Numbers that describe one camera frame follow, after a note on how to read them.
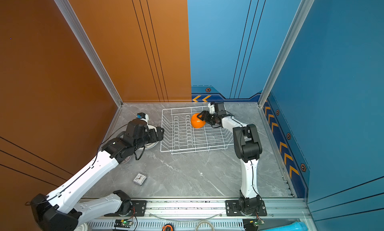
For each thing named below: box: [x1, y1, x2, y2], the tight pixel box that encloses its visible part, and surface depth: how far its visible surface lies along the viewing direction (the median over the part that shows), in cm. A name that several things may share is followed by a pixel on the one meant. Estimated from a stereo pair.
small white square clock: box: [133, 173, 147, 185], surface depth 83 cm
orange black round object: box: [162, 224, 173, 231], surface depth 68 cm
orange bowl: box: [191, 113, 206, 129], surface depth 101 cm
